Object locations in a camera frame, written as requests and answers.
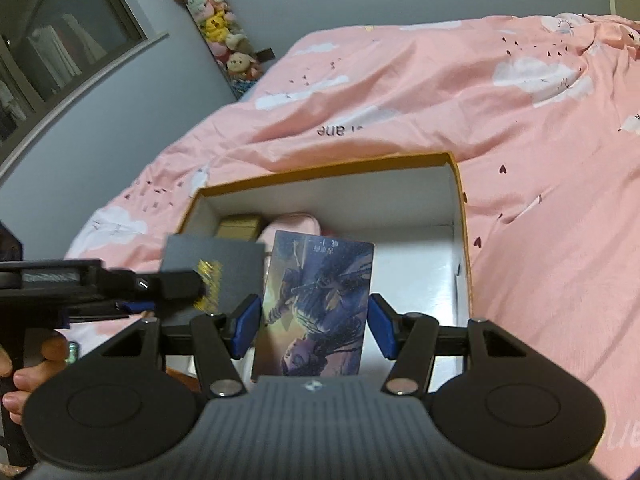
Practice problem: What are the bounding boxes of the yellow cardboard box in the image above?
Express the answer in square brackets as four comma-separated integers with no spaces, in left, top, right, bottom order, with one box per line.
[167,151,474,397]

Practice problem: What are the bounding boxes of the person's left hand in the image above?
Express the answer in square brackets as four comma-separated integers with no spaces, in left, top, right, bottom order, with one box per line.
[0,332,71,427]

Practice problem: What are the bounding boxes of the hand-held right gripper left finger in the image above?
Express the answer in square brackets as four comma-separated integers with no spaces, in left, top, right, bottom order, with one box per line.
[102,294,262,400]

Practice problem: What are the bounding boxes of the tan small box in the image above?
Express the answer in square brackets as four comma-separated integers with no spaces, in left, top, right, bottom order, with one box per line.
[216,215,266,244]

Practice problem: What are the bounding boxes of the dark picture card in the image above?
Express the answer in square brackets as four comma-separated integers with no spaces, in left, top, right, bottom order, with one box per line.
[251,230,376,384]

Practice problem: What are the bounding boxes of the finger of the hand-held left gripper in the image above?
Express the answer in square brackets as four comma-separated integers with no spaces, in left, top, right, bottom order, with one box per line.
[100,269,210,307]
[67,301,153,322]

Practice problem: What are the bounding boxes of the pink printed duvet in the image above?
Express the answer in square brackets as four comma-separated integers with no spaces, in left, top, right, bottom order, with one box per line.
[64,12,640,480]

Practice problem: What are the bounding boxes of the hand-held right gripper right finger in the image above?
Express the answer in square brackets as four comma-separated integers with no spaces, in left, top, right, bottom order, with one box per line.
[368,292,529,399]

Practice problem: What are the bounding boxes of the pink wallet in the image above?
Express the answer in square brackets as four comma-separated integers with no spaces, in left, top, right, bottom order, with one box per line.
[256,212,321,244]

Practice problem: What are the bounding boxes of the glass-door bookcase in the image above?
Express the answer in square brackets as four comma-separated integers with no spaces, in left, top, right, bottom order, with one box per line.
[0,0,169,177]

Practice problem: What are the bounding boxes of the dark grey small box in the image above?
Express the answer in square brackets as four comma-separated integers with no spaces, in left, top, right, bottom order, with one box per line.
[161,234,267,323]

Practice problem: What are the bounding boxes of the column of plush toys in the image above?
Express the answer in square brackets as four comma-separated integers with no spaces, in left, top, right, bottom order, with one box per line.
[170,0,266,102]

